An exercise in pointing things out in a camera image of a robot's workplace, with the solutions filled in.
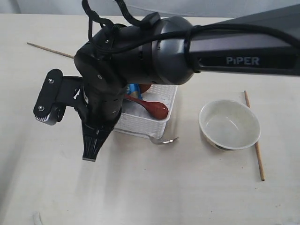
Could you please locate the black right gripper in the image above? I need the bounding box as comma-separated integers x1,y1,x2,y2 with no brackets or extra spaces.
78,81,127,162

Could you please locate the white perforated plastic basket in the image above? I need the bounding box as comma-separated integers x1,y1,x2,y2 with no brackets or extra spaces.
114,84,177,139

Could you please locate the blue chips bag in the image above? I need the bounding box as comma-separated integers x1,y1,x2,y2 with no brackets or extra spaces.
127,83,143,100

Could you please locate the silver metal fork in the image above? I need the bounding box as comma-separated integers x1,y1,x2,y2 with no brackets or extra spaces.
121,131,180,145

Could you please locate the brown round wooden plate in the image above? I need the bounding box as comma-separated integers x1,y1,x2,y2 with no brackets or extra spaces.
138,84,151,94

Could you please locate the brown wooden chopstick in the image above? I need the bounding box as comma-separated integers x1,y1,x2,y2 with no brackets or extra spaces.
244,90,266,181
26,42,74,59

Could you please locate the white floral ceramic bowl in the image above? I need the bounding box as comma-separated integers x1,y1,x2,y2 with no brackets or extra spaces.
198,99,261,151

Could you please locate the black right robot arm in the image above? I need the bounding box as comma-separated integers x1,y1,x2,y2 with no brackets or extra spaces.
74,0,300,161

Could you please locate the red-brown wooden spoon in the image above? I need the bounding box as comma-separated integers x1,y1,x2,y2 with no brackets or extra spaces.
125,94,169,120

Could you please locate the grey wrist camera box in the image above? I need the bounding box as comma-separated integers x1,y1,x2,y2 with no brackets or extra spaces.
33,69,88,126

